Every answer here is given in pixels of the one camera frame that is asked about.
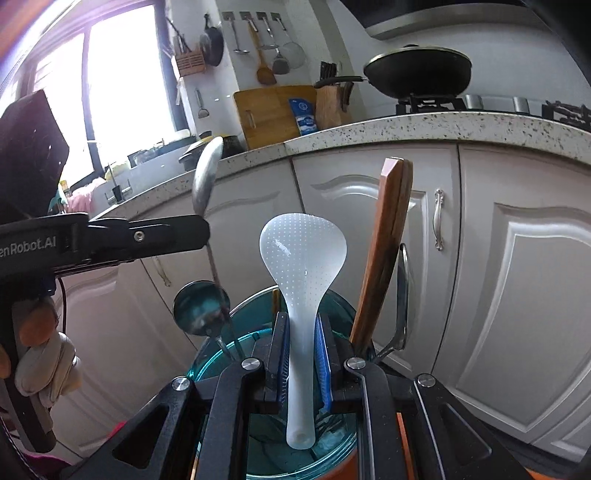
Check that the round steel soup spoon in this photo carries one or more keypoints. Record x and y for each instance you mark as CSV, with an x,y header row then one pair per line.
x,y
198,307

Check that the blue packet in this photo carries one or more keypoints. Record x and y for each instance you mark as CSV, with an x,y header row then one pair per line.
x,y
304,117

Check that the black wok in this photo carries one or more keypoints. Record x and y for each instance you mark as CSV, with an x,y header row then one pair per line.
x,y
415,69

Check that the wooden knife block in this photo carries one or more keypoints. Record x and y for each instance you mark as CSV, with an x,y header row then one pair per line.
x,y
330,108

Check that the pink cloth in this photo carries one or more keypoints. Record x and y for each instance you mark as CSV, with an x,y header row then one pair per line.
x,y
83,198

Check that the white plastic rice paddle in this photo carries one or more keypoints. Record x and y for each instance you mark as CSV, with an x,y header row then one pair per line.
x,y
300,258

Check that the hanging peeler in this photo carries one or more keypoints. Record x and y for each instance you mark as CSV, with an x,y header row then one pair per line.
x,y
203,112

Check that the range hood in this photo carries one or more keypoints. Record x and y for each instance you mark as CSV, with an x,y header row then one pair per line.
x,y
461,21

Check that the wooden chopstick basket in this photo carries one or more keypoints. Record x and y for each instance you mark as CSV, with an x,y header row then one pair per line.
x,y
190,63

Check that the gas stove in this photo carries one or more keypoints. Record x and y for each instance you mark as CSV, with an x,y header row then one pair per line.
x,y
429,104

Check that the kitchen window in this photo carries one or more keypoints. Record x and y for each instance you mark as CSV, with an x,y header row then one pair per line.
x,y
120,83

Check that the black pot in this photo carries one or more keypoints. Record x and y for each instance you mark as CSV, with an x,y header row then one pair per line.
x,y
233,145

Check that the white utensil holder teal rim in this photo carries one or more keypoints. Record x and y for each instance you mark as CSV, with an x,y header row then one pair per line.
x,y
341,314

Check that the speckled stone countertop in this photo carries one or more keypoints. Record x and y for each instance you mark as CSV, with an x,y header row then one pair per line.
x,y
415,129

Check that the hanging steel skimmer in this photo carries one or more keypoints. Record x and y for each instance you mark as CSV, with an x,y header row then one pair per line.
x,y
279,67

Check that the black hanging frying pan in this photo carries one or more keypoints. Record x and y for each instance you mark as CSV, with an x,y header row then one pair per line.
x,y
214,46

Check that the white cabinet door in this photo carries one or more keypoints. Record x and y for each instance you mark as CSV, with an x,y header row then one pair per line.
x,y
332,207
258,203
531,277
106,332

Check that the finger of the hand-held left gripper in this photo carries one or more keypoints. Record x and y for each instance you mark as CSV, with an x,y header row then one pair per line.
x,y
157,235

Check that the hanging wooden spatula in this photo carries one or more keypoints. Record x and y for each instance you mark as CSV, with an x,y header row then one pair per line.
x,y
266,74

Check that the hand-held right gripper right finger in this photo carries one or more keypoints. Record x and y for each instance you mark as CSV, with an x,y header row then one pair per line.
x,y
324,360

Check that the long steel spoon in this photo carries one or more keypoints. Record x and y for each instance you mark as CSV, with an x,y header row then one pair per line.
x,y
207,175

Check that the hanging steel ladle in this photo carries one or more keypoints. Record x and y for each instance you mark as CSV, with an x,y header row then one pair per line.
x,y
236,37

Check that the wooden cutting board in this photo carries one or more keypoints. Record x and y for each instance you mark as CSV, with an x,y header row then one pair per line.
x,y
263,115

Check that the person's left hand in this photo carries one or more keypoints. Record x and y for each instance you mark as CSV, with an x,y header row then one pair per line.
x,y
46,360

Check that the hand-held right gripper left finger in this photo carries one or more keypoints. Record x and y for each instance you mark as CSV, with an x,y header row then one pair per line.
x,y
282,360

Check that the hanging mesh strainer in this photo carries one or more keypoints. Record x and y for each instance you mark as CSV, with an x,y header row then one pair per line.
x,y
295,57

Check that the wooden spatula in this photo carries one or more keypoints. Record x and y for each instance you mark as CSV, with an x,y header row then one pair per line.
x,y
266,74
381,258

